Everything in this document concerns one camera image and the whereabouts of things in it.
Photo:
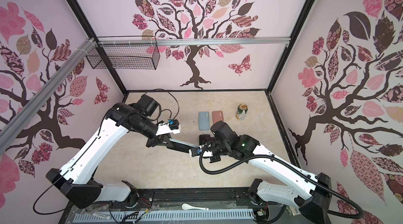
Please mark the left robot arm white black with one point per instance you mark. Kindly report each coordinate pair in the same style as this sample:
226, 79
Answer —
75, 179

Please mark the black phone clear case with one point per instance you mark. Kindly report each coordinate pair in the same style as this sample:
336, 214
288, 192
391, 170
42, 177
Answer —
204, 138

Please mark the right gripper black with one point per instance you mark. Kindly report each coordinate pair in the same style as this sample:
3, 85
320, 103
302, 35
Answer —
207, 145

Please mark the pink phone case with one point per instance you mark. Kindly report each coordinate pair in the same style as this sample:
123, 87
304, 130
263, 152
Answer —
217, 116

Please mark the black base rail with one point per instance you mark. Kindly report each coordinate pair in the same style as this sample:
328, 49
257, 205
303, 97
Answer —
212, 198

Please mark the white slotted cable duct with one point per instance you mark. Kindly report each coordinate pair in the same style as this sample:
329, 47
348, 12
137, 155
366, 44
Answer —
175, 216

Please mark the aluminium bar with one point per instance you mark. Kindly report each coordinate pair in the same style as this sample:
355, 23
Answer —
15, 126
195, 42

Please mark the light blue phone case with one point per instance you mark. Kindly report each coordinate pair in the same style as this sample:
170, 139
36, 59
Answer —
203, 121

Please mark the aluminium bar back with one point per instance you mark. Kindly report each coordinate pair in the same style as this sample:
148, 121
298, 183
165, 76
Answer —
195, 42

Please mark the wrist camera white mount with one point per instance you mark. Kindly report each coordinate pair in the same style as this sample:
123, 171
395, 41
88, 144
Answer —
197, 151
173, 126

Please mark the black wire basket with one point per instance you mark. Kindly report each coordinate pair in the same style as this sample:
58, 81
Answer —
125, 52

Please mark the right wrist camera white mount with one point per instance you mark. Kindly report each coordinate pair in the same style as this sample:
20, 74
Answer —
197, 151

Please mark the black phone white case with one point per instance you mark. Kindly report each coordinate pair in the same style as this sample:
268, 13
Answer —
183, 146

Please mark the aluminium bar left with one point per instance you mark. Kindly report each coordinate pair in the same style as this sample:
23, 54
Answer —
15, 126

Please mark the green beverage can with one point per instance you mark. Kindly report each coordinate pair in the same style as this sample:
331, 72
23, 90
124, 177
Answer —
242, 110

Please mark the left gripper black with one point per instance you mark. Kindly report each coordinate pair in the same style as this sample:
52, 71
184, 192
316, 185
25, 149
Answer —
158, 140

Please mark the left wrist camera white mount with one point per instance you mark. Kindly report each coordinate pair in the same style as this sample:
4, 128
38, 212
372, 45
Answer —
173, 126

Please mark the white plastic spoon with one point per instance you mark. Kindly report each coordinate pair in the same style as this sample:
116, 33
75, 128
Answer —
190, 207

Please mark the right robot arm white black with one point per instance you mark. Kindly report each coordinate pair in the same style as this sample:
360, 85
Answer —
301, 190

